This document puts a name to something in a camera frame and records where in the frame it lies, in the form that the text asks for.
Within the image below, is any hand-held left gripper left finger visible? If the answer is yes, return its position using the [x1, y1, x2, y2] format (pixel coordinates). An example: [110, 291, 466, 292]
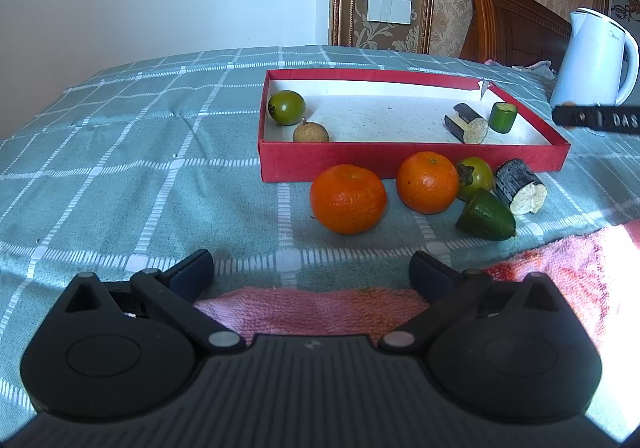
[62, 249, 246, 356]

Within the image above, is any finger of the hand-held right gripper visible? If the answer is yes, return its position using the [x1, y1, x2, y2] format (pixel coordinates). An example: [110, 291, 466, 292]
[552, 103, 604, 131]

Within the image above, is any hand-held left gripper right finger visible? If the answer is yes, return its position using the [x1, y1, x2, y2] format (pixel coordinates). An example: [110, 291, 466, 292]
[378, 251, 566, 355]

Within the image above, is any green cucumber piece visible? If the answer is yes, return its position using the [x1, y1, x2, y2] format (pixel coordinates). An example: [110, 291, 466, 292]
[488, 101, 518, 133]

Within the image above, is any dark green fruit half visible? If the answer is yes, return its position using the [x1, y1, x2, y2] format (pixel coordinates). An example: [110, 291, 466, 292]
[455, 188, 517, 242]

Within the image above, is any eggplant piece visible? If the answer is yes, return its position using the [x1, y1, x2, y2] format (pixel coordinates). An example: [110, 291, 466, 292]
[495, 158, 548, 216]
[444, 103, 490, 145]

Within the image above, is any orange mandarin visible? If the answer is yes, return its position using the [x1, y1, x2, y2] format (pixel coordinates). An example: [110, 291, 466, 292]
[309, 164, 388, 236]
[396, 151, 461, 215]

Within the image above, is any red cardboard tray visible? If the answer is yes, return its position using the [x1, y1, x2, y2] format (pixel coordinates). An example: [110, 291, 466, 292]
[258, 68, 572, 183]

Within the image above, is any brown longan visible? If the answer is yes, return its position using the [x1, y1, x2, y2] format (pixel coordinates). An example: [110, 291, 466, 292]
[292, 120, 330, 144]

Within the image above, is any white electric kettle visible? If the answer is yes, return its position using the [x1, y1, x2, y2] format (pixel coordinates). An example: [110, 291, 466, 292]
[550, 8, 640, 108]

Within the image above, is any pink cloth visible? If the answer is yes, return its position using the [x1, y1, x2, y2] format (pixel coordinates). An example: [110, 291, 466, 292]
[484, 59, 558, 79]

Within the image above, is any wooden headboard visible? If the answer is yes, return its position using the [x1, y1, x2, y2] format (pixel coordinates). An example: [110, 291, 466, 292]
[459, 0, 573, 68]

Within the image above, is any green checked bedsheet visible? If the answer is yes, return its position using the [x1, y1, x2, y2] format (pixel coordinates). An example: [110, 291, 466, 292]
[0, 45, 640, 414]

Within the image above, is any pink towel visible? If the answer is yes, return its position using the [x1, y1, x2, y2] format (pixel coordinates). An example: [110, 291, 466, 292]
[192, 223, 640, 446]

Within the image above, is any white wall switch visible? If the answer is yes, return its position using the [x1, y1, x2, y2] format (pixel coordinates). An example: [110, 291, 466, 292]
[367, 0, 412, 25]

